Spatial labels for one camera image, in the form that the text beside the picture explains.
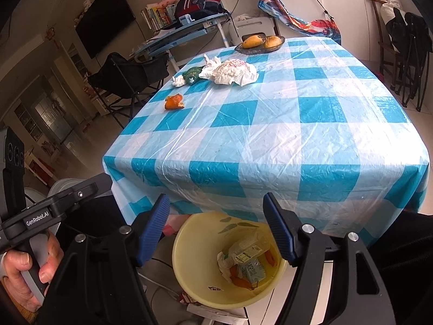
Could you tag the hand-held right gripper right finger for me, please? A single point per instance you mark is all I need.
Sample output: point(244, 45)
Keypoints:
point(280, 230)

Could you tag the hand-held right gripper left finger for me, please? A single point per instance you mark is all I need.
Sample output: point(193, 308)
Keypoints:
point(154, 230)

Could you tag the clear bottle green label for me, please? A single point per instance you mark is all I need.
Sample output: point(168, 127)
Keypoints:
point(247, 249)

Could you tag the printed drink carton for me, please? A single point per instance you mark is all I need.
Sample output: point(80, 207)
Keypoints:
point(252, 270)

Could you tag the yellow trash bin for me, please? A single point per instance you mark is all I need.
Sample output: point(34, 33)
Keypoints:
point(203, 291)

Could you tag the orange peel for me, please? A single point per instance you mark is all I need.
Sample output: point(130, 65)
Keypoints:
point(173, 103)

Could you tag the small white tissue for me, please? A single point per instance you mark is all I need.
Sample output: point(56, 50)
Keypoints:
point(177, 81)

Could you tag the green wrapper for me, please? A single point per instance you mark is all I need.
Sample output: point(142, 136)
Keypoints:
point(192, 73)

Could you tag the white plastic bag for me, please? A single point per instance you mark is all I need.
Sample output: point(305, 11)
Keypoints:
point(233, 74)

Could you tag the large white tissue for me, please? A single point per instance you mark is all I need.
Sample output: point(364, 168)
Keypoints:
point(211, 61)

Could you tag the person's left hand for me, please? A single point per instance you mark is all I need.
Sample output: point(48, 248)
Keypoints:
point(13, 277)

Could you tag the blue white checkered tablecloth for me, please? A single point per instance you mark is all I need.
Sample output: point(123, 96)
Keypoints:
point(270, 125)

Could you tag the open black camping chair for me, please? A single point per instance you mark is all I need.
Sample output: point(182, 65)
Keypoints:
point(128, 74)

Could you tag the glass fruit bowl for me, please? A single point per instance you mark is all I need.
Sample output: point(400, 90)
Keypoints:
point(257, 51)

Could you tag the speckled yellow mango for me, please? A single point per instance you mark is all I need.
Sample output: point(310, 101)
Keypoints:
point(274, 42)

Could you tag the yellow mango dark spot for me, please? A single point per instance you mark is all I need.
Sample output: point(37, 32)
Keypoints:
point(251, 42)

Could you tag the black television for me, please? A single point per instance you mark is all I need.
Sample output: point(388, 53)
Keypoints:
point(105, 17)

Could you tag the blue study desk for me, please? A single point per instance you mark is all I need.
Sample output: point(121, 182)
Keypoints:
point(182, 32)

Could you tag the white plastic stool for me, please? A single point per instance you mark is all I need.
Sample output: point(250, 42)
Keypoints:
point(250, 26)

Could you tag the colourful printed hanging bag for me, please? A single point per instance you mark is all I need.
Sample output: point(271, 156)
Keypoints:
point(304, 23)

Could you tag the light blue pencil sharpener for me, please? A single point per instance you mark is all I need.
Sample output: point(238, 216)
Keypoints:
point(186, 19)

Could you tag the row of books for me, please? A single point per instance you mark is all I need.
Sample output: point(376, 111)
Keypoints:
point(159, 15)

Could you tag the dark blue red backpack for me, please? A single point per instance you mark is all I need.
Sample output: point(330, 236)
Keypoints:
point(199, 1)

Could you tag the wooden chair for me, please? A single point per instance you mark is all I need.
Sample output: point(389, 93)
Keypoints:
point(375, 17)

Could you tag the folded black camping chair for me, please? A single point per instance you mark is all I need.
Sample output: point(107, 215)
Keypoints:
point(412, 34)

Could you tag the white stuffed bag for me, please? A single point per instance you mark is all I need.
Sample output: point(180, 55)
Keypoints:
point(389, 6)

